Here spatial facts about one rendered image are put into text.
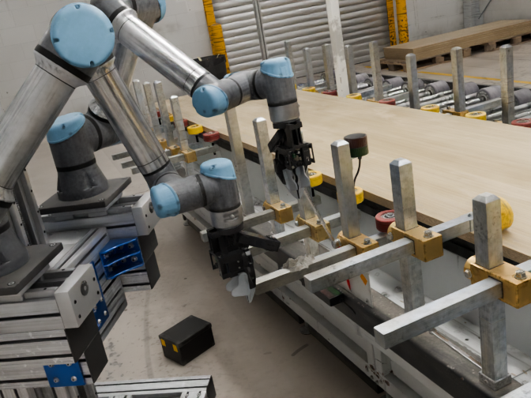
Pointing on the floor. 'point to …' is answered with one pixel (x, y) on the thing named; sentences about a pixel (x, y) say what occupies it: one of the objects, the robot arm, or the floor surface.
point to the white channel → (337, 47)
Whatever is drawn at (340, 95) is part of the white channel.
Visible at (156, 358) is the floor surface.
